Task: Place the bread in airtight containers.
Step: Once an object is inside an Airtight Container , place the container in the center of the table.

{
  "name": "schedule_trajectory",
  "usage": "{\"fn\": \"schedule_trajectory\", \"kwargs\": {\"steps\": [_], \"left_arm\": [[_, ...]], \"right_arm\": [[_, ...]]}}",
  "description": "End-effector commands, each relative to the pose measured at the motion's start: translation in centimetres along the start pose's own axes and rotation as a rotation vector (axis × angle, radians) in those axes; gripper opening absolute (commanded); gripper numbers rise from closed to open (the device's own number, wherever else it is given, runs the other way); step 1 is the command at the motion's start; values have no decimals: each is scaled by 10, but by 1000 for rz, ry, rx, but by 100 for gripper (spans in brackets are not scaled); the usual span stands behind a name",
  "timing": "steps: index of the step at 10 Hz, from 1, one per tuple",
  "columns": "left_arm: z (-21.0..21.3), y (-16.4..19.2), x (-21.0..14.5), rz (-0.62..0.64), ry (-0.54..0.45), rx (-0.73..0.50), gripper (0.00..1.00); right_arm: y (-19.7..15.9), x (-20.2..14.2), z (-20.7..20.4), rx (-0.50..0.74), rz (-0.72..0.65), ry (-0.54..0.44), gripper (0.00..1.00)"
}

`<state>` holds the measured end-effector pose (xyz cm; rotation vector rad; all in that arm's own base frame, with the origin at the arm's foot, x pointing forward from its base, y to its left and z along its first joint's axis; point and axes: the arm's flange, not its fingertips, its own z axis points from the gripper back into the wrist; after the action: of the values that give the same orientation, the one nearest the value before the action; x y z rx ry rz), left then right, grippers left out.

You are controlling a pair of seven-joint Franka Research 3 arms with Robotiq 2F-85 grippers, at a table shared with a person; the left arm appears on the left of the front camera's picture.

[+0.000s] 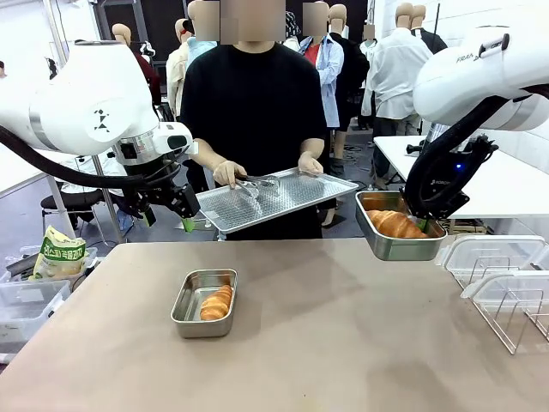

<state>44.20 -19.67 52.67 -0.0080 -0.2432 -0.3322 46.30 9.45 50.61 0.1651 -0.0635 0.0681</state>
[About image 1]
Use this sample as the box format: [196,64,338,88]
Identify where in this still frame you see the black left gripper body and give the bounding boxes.
[126,183,202,220]

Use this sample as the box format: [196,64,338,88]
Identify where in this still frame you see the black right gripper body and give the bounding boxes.
[418,165,471,220]

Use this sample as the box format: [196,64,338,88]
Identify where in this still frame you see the golden croissant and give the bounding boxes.
[366,209,430,239]
[199,284,233,322]

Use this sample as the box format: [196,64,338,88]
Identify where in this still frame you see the rectangular steel container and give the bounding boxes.
[354,191,449,262]
[170,269,238,339]

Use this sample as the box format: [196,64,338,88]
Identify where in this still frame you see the metal tongs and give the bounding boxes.
[233,173,280,199]

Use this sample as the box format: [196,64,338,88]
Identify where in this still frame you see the clear plastic clip lid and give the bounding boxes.
[436,234,549,278]
[461,270,549,317]

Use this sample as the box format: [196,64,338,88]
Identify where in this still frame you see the perforated metal baking tray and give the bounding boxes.
[195,167,359,233]

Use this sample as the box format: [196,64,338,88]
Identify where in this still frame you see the person's left forearm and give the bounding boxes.
[302,136,326,159]

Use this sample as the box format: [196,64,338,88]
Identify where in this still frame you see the person's right forearm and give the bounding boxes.
[191,137,228,173]

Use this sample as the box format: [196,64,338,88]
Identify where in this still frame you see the person's right hand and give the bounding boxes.
[213,160,249,190]

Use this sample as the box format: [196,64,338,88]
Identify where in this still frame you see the person's left hand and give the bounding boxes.
[298,150,325,175]

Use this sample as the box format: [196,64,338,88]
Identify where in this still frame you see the white table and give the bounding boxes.
[372,128,549,221]

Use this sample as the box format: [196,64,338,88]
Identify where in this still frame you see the black office chair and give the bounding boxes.
[40,188,115,242]

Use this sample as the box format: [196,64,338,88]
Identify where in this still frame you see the yellow green snack bag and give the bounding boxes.
[28,225,89,282]

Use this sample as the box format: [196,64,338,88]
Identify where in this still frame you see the person in black T-shirt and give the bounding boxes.
[179,0,329,240]

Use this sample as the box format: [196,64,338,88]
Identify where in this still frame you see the mannequin in cream shirt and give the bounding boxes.
[166,17,192,122]

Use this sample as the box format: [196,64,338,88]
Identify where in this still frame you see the mannequin in dark red sweater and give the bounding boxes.
[112,23,162,106]

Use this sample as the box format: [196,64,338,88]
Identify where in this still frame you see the mannequin in white shirt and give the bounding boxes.
[361,2,434,130]

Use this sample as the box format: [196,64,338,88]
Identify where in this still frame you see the grey plastic crate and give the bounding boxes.
[4,246,100,281]

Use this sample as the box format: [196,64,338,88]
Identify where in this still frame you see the mannequin in black jacket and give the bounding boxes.
[411,4,449,55]

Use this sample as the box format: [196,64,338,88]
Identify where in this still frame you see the mannequin in light blue fleece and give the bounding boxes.
[187,0,219,64]

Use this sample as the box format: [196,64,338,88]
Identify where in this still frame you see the clear plastic storage bin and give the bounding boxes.
[0,278,72,344]

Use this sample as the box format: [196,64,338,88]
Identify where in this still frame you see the mannequin in black clothes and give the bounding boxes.
[328,3,371,130]

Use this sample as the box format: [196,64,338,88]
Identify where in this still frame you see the mannequin in light blue shirt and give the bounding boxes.
[299,2,346,130]

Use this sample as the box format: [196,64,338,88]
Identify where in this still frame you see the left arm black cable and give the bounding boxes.
[0,126,181,203]

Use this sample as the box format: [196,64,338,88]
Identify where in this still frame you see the metal wire rack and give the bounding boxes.
[454,255,549,356]

